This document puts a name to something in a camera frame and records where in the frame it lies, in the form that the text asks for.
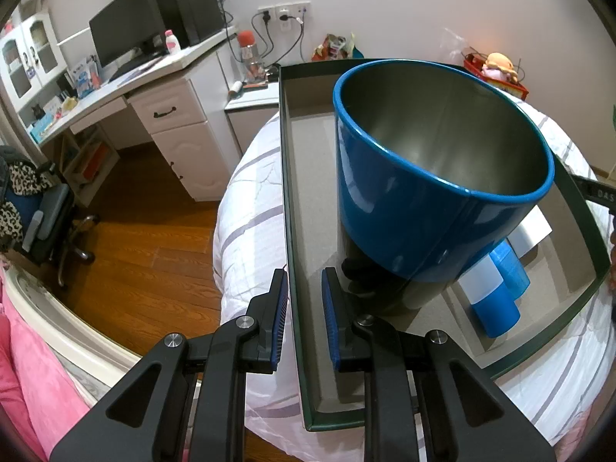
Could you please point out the black computer tower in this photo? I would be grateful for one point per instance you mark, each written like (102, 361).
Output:
(187, 5)

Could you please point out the blue and white carton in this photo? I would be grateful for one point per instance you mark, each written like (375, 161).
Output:
(84, 77)

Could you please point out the pink blanket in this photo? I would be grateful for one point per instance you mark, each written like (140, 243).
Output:
(29, 385)

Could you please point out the red-capped clear bottle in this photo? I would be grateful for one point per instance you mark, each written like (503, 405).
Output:
(249, 57)

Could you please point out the clear plastic bag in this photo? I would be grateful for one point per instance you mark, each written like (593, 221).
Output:
(457, 43)

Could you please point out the blue and white cylinder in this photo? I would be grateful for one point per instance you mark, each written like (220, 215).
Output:
(491, 308)

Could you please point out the red printed box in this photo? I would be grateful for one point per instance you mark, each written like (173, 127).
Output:
(474, 62)

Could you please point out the white charger cube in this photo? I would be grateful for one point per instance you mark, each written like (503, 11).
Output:
(529, 233)

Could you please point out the white wall socket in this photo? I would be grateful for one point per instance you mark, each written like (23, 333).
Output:
(269, 11)

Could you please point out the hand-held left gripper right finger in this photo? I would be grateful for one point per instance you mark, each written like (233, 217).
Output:
(331, 327)

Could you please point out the white desk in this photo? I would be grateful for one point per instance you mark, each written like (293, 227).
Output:
(192, 154)

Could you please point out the white glass-door cabinet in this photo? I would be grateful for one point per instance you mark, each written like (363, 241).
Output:
(48, 57)

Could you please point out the black computer monitor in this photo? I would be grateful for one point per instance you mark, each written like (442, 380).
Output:
(125, 19)

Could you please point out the low white side table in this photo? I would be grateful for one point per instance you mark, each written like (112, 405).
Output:
(252, 101)

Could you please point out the orange plush toy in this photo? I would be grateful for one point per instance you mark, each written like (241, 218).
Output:
(498, 62)

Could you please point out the pink and white bottle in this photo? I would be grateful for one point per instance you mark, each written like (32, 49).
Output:
(172, 44)

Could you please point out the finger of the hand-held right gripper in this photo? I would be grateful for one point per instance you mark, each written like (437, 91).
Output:
(601, 195)

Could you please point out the white bed frame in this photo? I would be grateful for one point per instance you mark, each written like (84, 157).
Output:
(72, 341)

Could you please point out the blue metal cup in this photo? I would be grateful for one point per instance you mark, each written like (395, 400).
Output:
(409, 221)

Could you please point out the colourful snack bag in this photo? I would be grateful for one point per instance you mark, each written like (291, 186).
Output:
(332, 48)

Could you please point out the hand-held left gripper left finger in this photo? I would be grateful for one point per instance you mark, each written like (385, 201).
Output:
(279, 327)

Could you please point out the black office chair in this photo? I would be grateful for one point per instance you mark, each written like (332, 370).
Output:
(48, 221)

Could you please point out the pink storage box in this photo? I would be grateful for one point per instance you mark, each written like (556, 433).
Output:
(313, 202)

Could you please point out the black keyboard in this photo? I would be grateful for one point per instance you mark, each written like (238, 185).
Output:
(130, 65)

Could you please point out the blue packet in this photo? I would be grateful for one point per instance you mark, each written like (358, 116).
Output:
(512, 269)

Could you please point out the orange storage box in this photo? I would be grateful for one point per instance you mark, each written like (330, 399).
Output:
(96, 163)

